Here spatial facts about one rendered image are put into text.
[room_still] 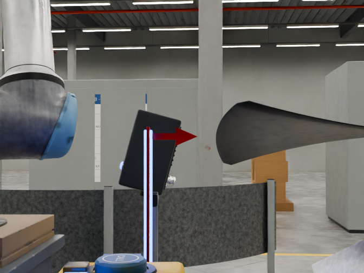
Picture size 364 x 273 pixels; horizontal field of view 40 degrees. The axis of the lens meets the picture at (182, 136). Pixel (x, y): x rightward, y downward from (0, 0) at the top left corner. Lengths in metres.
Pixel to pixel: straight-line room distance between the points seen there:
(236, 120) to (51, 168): 6.57
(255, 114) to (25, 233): 0.43
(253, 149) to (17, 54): 0.44
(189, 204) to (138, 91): 4.42
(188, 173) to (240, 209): 4.04
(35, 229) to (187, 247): 1.77
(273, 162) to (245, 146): 8.13
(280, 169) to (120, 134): 3.21
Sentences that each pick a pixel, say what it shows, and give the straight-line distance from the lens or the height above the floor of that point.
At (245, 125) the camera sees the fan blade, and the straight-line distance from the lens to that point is 0.63.
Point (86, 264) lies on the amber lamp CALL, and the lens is 0.40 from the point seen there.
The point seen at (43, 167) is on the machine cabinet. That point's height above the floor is 0.85.
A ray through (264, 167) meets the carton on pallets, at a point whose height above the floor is 0.77.
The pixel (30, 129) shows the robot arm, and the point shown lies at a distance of 0.84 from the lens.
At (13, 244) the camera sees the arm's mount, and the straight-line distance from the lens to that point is 0.78.
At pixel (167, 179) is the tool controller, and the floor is 1.08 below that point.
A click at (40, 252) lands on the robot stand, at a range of 0.85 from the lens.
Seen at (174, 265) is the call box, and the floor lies 1.07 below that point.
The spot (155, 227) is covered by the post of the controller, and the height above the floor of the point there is 0.98.
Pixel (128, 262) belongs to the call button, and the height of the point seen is 1.08.
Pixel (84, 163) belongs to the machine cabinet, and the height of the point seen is 0.90.
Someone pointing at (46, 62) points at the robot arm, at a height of 1.31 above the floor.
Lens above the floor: 1.17
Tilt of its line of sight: 1 degrees up
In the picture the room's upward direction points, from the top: straight up
